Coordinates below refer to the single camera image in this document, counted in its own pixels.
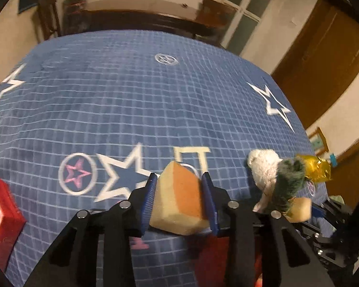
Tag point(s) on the dark wooden bench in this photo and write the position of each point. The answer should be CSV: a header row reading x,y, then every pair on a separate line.
x,y
49,18

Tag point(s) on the blue star-print blanket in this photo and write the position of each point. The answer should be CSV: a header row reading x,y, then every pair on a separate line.
x,y
137,95

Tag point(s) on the white and green plush toy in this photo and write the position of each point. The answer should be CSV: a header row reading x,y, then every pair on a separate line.
x,y
269,173

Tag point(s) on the gold foil wrapper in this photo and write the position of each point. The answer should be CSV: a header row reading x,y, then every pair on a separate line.
x,y
315,169

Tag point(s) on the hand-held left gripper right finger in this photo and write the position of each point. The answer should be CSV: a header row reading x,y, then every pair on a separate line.
x,y
209,206

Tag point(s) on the dark wooden table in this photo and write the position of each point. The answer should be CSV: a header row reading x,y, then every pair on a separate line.
x,y
137,13

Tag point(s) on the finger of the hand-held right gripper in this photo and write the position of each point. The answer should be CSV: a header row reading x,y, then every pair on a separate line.
x,y
317,213

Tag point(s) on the blue tape strip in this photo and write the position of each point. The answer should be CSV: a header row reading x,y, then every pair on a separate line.
x,y
333,159

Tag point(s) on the frosted glass door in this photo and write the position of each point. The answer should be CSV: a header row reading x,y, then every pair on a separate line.
x,y
248,9

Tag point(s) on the pile of clutter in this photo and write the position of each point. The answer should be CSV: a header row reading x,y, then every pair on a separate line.
x,y
74,0

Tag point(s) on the dark wooden chair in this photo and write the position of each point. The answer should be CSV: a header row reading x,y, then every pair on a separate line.
x,y
217,12

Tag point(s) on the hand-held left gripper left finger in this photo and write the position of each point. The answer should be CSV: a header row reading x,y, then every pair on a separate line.
x,y
148,203

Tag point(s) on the yellow and orange sponge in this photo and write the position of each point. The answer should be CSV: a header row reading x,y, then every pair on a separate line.
x,y
179,197

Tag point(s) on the red cardboard box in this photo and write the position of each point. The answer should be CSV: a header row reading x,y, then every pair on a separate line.
x,y
1,215

